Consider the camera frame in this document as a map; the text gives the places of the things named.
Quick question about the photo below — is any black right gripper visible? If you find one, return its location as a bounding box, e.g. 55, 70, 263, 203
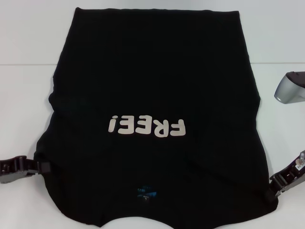
264, 150, 305, 204

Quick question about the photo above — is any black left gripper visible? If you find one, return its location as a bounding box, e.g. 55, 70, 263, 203
0, 155, 51, 185

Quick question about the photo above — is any black t-shirt with FREE print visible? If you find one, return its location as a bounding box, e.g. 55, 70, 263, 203
33, 7, 279, 229

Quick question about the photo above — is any right arm plug cable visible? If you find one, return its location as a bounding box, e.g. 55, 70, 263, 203
295, 152, 305, 170

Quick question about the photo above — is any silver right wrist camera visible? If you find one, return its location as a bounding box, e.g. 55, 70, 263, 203
274, 71, 305, 105

